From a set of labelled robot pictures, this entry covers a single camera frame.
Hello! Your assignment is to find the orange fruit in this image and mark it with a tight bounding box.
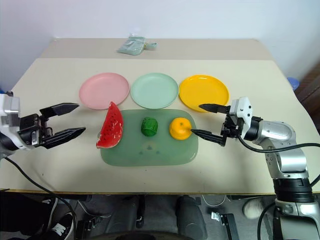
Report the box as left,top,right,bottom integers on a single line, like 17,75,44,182
169,116,193,141

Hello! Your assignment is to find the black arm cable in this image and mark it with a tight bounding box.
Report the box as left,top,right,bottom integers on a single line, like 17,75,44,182
3,156,77,240
237,133,320,153

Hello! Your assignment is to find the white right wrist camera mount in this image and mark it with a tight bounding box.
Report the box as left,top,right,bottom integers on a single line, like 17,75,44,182
229,96,254,134

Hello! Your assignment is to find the thin white cable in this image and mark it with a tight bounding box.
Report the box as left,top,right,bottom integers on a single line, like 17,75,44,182
201,194,228,208

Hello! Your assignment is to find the pink round plate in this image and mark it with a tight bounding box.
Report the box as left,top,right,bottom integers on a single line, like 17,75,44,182
78,72,131,111

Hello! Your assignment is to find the light green round plate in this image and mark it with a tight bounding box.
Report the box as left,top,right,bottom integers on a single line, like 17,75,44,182
130,72,180,110

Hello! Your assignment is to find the black and white sneaker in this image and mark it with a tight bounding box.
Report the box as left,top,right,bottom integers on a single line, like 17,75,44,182
47,211,75,240
41,196,60,227

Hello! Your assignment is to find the brown wooden furniture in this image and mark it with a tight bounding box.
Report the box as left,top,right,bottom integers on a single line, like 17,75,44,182
294,62,320,112

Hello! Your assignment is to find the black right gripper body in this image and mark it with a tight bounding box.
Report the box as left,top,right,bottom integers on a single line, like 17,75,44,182
220,111,245,139

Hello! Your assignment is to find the red watermelon slice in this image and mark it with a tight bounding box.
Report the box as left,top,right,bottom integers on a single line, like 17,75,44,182
96,101,124,150

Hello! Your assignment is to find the green vegetable toy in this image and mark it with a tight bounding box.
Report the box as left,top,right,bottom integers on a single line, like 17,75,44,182
140,117,160,138

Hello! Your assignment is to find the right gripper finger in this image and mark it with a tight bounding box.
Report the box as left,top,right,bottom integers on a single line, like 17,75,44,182
190,128,228,148
198,103,231,114

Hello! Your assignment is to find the white shoe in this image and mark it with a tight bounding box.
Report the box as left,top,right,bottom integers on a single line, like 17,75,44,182
242,198,264,220

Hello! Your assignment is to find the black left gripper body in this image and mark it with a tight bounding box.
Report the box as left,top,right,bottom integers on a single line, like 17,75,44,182
17,113,55,149

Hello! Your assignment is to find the blue round object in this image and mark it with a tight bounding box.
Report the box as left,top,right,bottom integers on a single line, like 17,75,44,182
286,76,301,90

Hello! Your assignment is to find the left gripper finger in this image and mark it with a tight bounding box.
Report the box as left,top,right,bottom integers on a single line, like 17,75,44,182
39,102,81,118
39,126,87,150

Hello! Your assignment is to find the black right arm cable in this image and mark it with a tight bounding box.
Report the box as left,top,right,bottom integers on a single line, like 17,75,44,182
237,133,320,153

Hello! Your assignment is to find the translucent green rectangular tray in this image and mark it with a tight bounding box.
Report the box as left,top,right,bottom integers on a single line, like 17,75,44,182
99,108,201,167

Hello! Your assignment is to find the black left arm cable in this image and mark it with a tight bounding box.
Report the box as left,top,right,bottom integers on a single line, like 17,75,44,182
3,156,77,240

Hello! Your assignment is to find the yellow round plate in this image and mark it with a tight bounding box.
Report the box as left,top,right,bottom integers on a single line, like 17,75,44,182
178,74,230,113

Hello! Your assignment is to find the black metal bracket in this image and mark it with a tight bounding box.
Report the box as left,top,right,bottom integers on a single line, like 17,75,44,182
210,211,240,240

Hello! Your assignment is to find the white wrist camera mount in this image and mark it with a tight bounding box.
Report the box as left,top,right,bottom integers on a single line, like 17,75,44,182
229,96,254,134
0,92,35,152

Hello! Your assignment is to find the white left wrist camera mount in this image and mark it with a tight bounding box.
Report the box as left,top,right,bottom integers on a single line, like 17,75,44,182
0,92,35,152

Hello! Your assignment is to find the dark rounded shape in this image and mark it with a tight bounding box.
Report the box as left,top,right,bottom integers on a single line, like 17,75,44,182
175,195,209,240

